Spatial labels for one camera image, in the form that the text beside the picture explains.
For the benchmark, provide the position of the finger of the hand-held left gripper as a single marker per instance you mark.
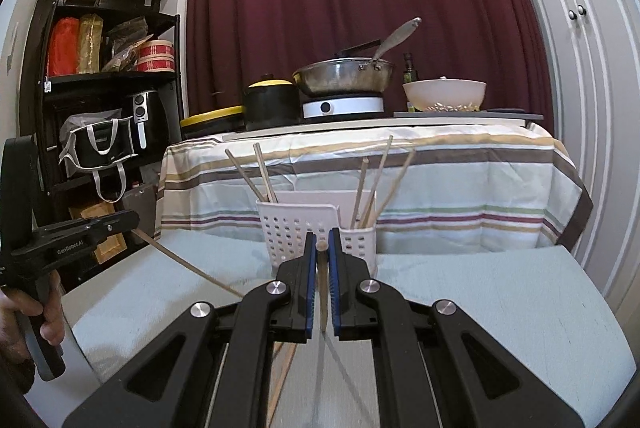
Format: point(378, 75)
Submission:
point(107, 216)
point(90, 228)

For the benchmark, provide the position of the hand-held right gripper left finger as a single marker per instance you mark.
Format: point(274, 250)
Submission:
point(311, 293)

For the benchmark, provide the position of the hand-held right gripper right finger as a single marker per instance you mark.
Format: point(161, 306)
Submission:
point(334, 293)

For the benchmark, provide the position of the white perforated plastic basket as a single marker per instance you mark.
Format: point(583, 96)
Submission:
point(290, 233)

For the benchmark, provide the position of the person's left hand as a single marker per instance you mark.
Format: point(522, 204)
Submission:
point(53, 323)

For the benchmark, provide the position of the wooden box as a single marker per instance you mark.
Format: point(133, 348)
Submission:
point(97, 228)

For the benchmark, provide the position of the dark flat board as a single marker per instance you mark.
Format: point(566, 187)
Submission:
point(142, 208)

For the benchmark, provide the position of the black air fryer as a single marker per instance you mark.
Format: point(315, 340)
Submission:
point(146, 115)

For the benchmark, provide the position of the flat pan with yellow lid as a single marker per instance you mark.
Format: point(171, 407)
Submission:
point(212, 119)

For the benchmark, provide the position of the striped tablecloth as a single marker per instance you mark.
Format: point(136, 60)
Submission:
point(425, 178)

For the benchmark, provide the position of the red package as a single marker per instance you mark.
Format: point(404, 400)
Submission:
point(63, 48)

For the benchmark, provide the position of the gold package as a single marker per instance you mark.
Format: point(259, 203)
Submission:
point(90, 43)

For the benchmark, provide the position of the red striped round tin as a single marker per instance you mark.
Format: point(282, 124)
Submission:
point(155, 57)

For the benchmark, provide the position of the dark plastic bag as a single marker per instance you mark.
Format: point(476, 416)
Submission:
point(127, 40)

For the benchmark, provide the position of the black shelf rack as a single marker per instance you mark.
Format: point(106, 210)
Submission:
point(172, 48)

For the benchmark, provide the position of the white induction cooker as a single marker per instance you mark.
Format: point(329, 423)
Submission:
point(342, 107)

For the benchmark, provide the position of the black pot with yellow lid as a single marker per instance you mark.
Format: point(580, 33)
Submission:
point(272, 105)

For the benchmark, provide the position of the steel wok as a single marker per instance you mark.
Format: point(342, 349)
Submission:
point(340, 77)

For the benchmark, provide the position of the white colander bowl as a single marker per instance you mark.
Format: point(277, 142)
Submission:
point(445, 94)

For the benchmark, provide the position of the dark glass bottle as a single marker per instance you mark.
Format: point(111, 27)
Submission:
point(409, 69)

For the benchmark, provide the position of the grey tray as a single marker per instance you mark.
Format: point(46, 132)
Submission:
point(510, 114)

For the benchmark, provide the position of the white cabinet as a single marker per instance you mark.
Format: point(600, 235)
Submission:
point(585, 108)

